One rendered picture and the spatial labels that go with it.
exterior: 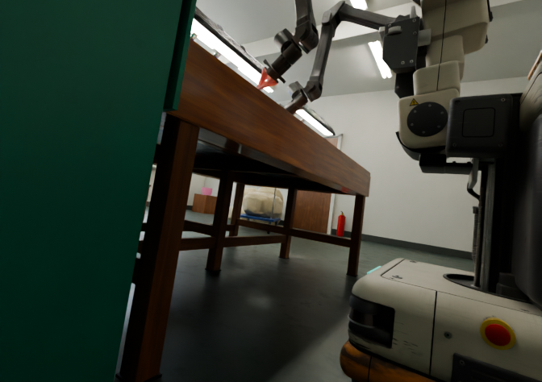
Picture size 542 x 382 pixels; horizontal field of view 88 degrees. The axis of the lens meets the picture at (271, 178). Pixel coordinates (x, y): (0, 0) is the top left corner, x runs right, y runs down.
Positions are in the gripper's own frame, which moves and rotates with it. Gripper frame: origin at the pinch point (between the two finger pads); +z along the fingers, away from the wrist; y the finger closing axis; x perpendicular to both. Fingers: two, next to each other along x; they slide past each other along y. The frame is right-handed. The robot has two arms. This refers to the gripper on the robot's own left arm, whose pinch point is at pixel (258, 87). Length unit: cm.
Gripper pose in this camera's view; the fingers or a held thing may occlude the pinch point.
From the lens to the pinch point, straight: 113.0
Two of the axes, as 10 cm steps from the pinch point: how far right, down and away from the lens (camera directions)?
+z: -7.3, 5.8, 3.6
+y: -5.3, -1.5, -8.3
